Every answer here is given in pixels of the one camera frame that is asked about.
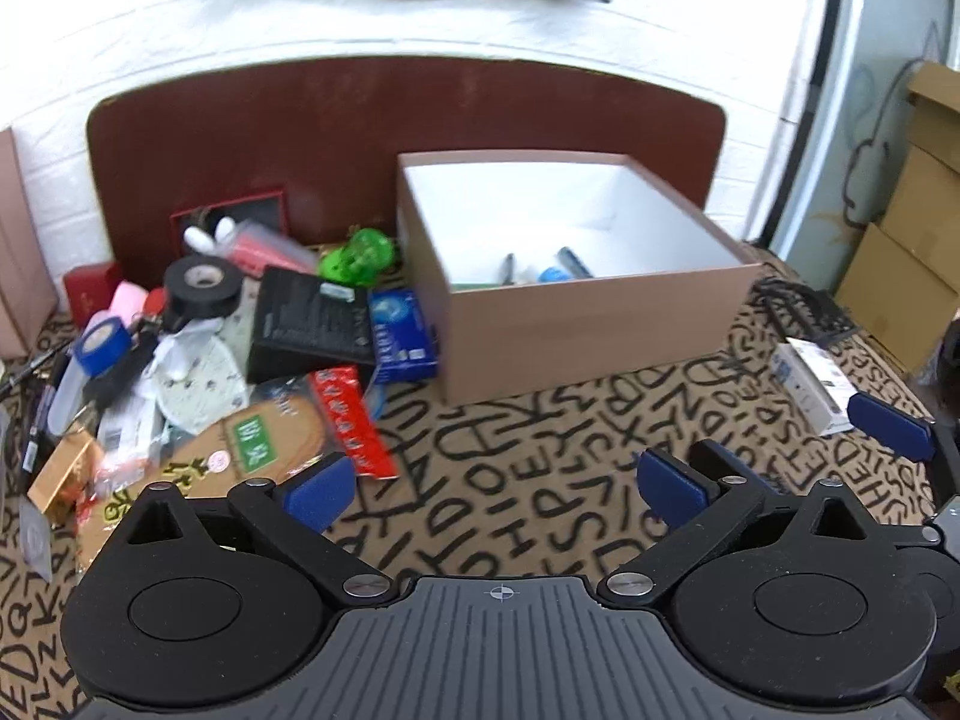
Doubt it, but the black handled tool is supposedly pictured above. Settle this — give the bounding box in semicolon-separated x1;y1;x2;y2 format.
81;317;164;422

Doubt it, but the small white box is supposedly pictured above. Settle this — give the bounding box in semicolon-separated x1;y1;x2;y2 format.
771;336;857;437

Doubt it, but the small red box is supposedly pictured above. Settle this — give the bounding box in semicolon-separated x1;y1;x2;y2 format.
62;261;126;329

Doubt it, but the red strip packet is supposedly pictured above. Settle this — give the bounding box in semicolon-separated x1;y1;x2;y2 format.
306;364;400;481

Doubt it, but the red framed open box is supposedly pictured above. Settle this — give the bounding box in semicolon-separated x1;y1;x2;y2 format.
169;185;291;257

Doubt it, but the white patterned plastic bag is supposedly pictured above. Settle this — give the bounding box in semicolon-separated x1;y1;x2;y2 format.
145;317;254;437

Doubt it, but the black cable bundle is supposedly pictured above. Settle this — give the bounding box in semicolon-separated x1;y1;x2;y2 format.
748;276;861;351

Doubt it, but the green plastic toy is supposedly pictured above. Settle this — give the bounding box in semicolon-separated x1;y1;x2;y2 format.
317;227;396;289

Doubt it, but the black marker pen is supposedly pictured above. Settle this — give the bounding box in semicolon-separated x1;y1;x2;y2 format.
553;245;595;280

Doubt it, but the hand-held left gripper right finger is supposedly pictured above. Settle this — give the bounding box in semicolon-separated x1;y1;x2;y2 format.
598;448;890;608

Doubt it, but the blue tape roll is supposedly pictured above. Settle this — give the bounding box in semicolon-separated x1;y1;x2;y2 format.
73;313;134;377

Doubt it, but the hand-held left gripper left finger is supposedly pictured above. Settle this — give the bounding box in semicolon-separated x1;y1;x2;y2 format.
105;454;400;607

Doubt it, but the pink foam item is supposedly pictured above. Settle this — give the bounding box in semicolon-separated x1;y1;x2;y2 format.
109;280;151;321

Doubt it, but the translucent plastic container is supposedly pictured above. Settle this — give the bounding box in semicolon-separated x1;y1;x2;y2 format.
47;355;92;437

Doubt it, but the dark brown wooden board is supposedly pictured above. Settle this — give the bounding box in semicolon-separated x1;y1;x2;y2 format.
85;55;730;284

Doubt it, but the black tape roll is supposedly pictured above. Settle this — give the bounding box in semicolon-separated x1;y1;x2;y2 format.
162;255;246;321

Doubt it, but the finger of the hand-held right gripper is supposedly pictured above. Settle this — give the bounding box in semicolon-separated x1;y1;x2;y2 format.
690;441;781;494
847;394;938;464

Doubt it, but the red plastic packet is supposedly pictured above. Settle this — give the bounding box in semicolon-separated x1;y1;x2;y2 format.
227;222;321;276

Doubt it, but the brown cardboard box white inside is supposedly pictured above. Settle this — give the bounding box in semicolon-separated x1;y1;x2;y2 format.
395;151;767;407

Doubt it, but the small golden cardboard box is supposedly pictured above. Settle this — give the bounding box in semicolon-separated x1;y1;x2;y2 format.
26;433;107;531

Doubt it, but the brown snack packet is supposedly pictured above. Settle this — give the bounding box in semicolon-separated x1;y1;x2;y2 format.
75;373;340;565

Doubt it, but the blue card box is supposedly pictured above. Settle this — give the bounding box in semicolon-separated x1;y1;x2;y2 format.
366;287;441;385

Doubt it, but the pink cardboard panel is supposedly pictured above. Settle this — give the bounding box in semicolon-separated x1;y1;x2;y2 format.
0;126;61;362

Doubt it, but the black box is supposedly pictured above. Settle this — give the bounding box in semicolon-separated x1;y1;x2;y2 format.
246;265;377;385

